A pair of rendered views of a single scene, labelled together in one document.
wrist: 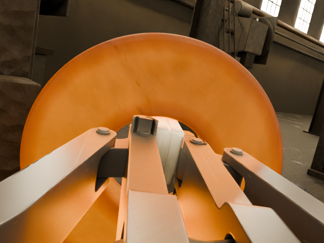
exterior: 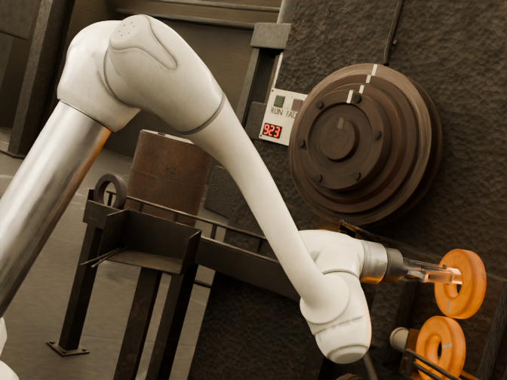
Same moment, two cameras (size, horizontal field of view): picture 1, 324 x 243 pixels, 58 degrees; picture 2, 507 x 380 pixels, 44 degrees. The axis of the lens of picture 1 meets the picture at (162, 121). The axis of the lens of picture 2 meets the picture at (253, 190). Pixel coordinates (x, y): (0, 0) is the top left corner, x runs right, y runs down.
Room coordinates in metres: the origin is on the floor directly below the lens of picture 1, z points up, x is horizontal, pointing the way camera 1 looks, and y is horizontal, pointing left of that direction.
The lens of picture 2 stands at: (-0.51, -1.30, 1.07)
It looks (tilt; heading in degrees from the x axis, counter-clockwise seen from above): 5 degrees down; 82
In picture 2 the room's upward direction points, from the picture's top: 15 degrees clockwise
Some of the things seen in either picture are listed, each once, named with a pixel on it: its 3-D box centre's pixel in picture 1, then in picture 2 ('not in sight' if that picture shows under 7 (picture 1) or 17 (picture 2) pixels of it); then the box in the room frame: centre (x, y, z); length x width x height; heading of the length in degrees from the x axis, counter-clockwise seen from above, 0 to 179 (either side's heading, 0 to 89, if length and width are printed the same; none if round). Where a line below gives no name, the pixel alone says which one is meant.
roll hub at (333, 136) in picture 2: not in sight; (342, 140); (-0.07, 0.41, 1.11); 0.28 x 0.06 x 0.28; 132
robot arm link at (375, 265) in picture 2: not in sight; (367, 262); (-0.05, -0.03, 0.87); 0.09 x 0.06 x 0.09; 97
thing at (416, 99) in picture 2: not in sight; (359, 145); (0.01, 0.47, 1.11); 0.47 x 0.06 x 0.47; 132
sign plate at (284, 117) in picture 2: not in sight; (294, 120); (-0.14, 0.80, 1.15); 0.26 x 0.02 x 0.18; 132
